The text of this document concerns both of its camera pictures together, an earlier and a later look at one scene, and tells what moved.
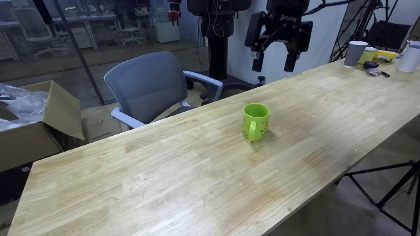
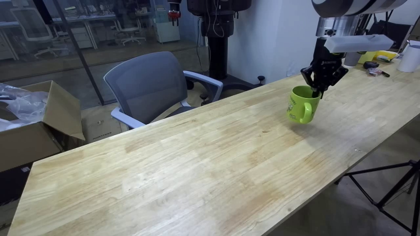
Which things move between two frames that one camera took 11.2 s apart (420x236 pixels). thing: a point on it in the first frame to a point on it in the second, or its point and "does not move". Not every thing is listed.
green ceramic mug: [256, 117] to [303, 105]
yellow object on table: [377, 55] does not move
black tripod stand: [409, 175] does not move
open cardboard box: [63, 125] does not move
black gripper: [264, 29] to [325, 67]
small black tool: [373, 69] does not move
